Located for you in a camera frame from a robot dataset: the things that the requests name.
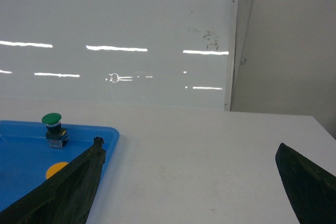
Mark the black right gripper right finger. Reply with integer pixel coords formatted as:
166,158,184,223
275,143,335,223

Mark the white glossy back panel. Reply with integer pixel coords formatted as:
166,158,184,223
1,0,253,111

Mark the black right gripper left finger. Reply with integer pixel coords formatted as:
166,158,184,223
1,137,106,223

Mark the blue plastic tray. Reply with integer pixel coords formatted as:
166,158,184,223
1,121,120,210

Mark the green push button switch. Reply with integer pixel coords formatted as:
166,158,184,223
41,112,68,148

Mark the yellow push button switch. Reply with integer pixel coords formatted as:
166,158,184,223
45,162,68,179

